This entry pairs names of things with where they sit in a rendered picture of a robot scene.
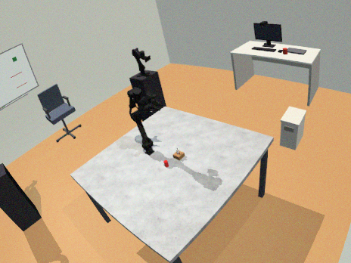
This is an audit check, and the tan wooden block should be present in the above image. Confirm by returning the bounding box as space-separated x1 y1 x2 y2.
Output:
173 151 185 160

